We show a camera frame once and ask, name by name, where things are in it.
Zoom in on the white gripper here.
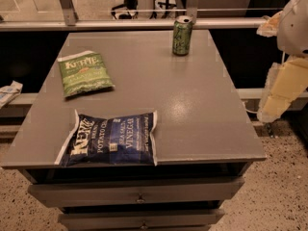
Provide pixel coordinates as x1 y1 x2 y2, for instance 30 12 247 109
257 0 308 123

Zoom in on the green soda can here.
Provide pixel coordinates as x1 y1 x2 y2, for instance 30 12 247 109
172 15 193 56

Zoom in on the blue salt vinegar chip bag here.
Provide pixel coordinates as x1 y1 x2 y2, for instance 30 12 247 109
55 112 157 167

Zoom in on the green jalapeno chip bag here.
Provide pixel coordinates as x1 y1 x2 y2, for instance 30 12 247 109
57 50 115 97

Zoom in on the grey drawer cabinet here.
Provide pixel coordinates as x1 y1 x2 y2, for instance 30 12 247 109
3 30 265 231

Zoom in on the black office chair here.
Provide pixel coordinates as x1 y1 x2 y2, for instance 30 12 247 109
111 0 138 19

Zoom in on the lower grey drawer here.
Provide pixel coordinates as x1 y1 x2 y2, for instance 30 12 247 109
59 209 224 231

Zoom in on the grey drawer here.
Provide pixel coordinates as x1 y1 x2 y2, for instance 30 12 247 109
28 177 244 207
59 209 224 231

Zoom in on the upper grey drawer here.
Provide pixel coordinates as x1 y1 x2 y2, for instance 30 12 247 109
28 177 244 207

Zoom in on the white packet on ledge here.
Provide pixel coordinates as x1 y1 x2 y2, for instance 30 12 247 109
0 81 23 109

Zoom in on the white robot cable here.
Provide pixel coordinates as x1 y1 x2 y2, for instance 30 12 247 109
243 100 259 115

